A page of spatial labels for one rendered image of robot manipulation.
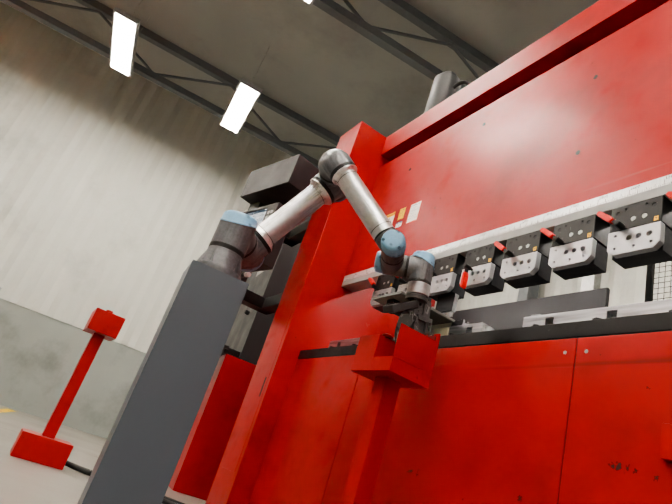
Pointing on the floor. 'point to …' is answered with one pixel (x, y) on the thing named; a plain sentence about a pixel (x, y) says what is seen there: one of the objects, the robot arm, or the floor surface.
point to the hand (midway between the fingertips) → (400, 355)
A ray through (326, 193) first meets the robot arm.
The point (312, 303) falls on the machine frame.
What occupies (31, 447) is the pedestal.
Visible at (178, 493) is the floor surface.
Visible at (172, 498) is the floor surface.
